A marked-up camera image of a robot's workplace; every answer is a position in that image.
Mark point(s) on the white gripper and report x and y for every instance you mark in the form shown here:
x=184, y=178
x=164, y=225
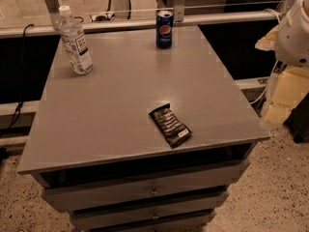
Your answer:
x=294, y=39

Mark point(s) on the blue pepsi can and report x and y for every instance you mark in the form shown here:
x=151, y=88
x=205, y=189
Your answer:
x=164, y=25

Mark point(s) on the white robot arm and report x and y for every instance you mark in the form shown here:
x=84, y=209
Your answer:
x=290, y=42

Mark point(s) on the black snack bar wrapper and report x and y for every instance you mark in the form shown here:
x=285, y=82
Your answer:
x=174, y=131

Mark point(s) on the floor power strip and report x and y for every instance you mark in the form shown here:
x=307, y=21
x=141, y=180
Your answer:
x=101, y=17

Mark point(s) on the metal railing bar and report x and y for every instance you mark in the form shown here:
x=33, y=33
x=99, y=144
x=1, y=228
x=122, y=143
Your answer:
x=189, y=20

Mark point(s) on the clear plastic water bottle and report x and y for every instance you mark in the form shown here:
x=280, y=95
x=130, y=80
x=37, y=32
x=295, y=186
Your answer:
x=74, y=42

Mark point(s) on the grey drawer cabinet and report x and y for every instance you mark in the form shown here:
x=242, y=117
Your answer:
x=101, y=158

